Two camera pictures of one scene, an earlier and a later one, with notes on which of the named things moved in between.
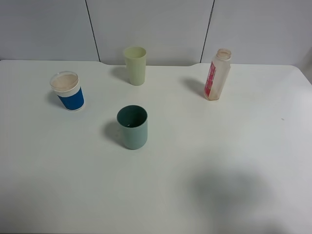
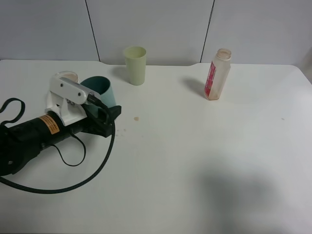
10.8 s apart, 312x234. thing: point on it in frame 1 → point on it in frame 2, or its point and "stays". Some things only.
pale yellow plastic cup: [135, 57] stays
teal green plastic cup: [133, 121] → [102, 86]
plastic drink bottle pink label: [218, 75] stays
